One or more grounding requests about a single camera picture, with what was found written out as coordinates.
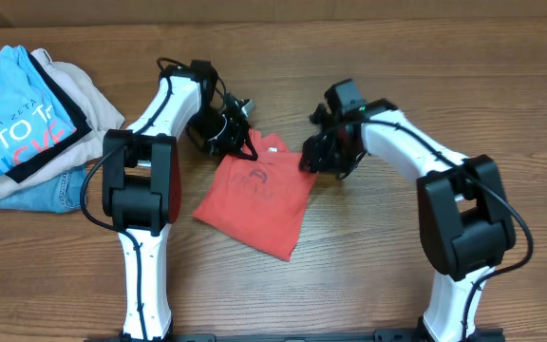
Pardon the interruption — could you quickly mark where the red polo shirt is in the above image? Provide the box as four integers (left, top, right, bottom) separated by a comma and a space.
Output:
193, 129, 317, 261

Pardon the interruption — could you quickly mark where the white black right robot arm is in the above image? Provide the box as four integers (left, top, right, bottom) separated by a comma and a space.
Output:
299, 79, 516, 341

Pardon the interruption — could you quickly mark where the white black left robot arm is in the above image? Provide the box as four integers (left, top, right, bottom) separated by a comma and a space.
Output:
101, 58, 258, 341

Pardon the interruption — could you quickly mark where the white beige folded garment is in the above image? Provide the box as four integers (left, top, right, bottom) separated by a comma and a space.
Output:
0, 48, 124, 201

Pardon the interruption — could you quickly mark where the blue denim garment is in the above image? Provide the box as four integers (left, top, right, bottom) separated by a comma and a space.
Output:
0, 165, 86, 213

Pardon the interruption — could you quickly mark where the light blue printed t-shirt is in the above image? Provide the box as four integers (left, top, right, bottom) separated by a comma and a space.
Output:
0, 46, 80, 182

